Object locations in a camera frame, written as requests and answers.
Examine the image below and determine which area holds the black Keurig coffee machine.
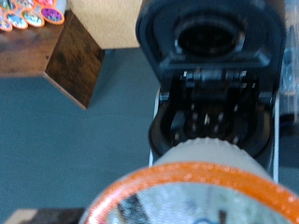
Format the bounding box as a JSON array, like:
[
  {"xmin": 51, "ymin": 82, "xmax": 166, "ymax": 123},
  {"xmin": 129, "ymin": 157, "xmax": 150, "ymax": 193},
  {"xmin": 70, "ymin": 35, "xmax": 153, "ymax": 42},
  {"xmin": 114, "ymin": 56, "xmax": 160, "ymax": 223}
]
[{"xmin": 135, "ymin": 0, "xmax": 288, "ymax": 185}]

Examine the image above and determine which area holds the white orange-rimmed coffee pod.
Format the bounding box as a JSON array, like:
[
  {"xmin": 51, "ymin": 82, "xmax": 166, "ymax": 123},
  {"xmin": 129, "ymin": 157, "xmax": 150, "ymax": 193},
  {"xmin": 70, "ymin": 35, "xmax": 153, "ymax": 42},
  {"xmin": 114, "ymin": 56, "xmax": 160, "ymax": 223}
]
[{"xmin": 78, "ymin": 137, "xmax": 299, "ymax": 224}]

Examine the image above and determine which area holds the purple-lid coffee pod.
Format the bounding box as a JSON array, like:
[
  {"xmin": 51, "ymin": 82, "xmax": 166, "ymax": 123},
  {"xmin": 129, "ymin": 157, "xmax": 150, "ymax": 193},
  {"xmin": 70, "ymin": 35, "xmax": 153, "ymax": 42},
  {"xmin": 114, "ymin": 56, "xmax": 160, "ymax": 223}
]
[{"xmin": 40, "ymin": 7, "xmax": 66, "ymax": 26}]

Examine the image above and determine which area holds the blue-lid coffee pod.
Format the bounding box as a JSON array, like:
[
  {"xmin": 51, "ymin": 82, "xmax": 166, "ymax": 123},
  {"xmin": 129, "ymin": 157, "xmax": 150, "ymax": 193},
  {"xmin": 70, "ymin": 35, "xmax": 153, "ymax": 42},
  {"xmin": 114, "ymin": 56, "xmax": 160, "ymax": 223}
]
[
  {"xmin": 0, "ymin": 17, "xmax": 14, "ymax": 33},
  {"xmin": 6, "ymin": 12, "xmax": 30, "ymax": 31},
  {"xmin": 21, "ymin": 8, "xmax": 46, "ymax": 29}
]

